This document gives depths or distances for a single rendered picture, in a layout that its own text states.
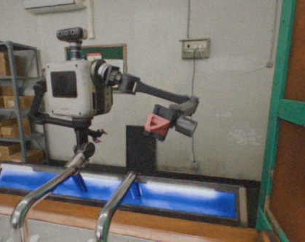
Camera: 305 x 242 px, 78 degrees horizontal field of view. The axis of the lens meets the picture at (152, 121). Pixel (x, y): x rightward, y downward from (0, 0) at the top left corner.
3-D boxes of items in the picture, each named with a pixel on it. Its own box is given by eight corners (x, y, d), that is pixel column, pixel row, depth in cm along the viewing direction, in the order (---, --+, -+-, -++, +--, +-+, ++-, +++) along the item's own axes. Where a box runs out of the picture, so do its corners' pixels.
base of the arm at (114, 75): (112, 85, 118) (117, 66, 114) (123, 90, 115) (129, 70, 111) (104, 85, 110) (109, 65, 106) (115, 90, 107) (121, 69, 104)
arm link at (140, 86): (187, 109, 119) (194, 94, 116) (195, 117, 106) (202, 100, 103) (118, 88, 110) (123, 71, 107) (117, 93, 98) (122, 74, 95)
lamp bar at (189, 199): (15, 178, 56) (11, 155, 55) (238, 204, 44) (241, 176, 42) (-13, 192, 49) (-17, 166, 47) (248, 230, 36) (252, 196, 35)
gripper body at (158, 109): (162, 142, 57) (169, 137, 64) (174, 111, 54) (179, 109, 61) (143, 134, 59) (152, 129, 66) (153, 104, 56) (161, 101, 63)
